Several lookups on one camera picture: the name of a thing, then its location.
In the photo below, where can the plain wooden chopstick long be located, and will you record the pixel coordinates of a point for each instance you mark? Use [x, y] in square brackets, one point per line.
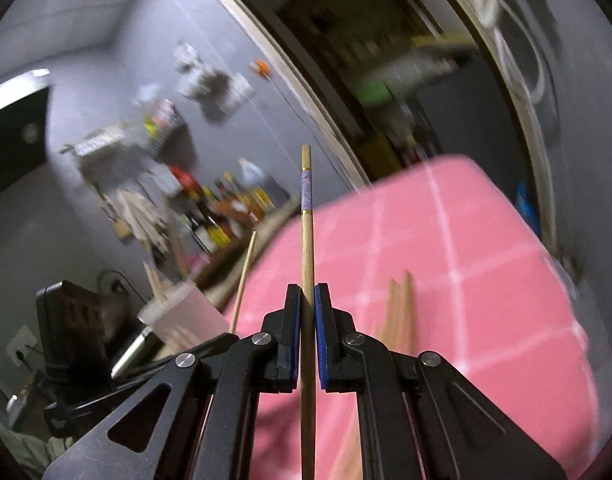
[388, 332]

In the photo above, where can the white wall basket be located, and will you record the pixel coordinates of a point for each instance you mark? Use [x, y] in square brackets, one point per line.
[98, 143]

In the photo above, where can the wall power socket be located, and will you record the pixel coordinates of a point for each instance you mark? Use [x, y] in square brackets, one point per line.
[238, 92]

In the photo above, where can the hanging plastic bag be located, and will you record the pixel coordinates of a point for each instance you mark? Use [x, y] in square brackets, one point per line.
[200, 82]

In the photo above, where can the large oil jug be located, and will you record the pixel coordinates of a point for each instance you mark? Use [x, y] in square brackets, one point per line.
[264, 188]

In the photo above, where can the hanging cloth towel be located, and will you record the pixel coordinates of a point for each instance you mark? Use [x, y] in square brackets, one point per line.
[146, 221]

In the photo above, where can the orange wall hook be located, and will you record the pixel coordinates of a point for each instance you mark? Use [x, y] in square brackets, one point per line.
[261, 69]

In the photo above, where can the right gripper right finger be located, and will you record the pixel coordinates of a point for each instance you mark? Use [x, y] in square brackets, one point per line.
[419, 417]

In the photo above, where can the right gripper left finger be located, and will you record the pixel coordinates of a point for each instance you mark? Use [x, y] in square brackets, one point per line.
[194, 416]

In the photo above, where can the white plastic utensil holder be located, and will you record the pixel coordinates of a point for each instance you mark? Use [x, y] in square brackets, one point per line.
[184, 320]

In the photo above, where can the dark soy sauce bottle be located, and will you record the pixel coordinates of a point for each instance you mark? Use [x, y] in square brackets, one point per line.
[209, 230]

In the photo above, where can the wire wall shelf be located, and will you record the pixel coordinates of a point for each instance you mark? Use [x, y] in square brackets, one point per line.
[162, 121]

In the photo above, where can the pink checked tablecloth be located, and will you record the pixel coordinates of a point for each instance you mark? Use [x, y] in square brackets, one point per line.
[488, 297]

